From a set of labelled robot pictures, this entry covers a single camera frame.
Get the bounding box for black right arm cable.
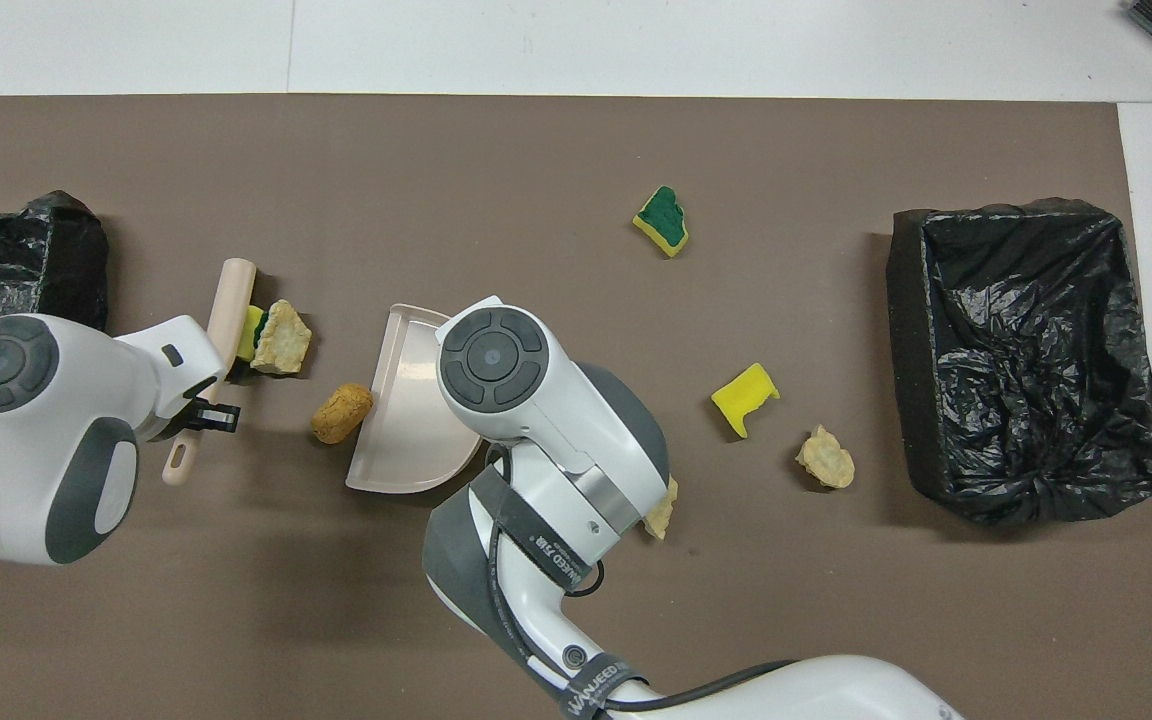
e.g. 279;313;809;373
484;445;807;716

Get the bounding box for orange brown sponge lump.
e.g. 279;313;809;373
311;383;375;445

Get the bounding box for beige sponge chunk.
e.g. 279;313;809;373
251;298;314;377
795;424;856;490
643;475;680;541

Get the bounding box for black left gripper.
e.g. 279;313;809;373
182;376;241;434

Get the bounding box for brown table mat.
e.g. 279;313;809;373
0;95;1152;720

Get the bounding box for large green yellow sponge piece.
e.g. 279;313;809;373
632;185;691;259

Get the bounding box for small green yellow sponge piece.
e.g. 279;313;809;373
239;305;269;363

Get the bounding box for beige plastic dustpan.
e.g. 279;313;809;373
345;300;487;494

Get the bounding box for beige hand brush black bristles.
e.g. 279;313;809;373
161;257;258;488

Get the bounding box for black bag lined bin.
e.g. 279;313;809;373
886;198;1152;528
0;190;109;421

